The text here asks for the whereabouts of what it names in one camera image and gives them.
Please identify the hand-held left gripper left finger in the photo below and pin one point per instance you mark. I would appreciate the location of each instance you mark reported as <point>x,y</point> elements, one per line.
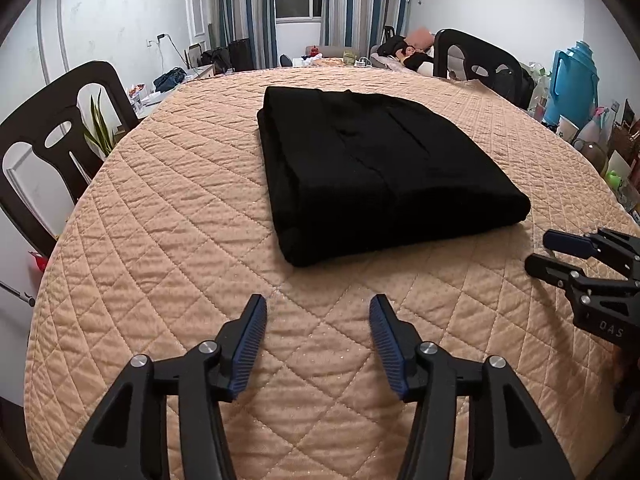
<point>247,350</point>

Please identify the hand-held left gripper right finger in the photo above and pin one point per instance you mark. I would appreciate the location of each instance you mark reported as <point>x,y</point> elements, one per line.
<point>387,350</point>

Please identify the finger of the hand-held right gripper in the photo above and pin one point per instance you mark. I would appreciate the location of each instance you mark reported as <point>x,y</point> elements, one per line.
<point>550,266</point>
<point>570,244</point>

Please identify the black pants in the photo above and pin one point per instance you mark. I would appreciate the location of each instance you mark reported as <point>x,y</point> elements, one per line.
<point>375,170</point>

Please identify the white cup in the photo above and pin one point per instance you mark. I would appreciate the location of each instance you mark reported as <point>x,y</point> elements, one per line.
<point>567,129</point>

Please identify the beige quilted blanket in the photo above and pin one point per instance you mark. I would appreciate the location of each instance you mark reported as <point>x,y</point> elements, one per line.
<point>175,220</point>

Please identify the blue thermos jug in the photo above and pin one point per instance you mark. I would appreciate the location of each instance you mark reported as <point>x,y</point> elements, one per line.
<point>572,85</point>

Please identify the black plastic chair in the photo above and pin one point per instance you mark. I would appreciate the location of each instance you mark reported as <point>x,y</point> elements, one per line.
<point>490,52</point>
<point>65,110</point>

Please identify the green potted plant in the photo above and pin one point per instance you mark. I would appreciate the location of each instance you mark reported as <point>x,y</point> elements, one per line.
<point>99,130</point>

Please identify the dark blue bag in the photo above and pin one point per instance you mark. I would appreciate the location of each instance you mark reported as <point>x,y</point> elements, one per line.
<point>170,79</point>

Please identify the striped curtain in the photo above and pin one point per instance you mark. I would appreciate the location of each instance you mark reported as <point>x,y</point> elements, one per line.
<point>365,5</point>
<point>240,15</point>

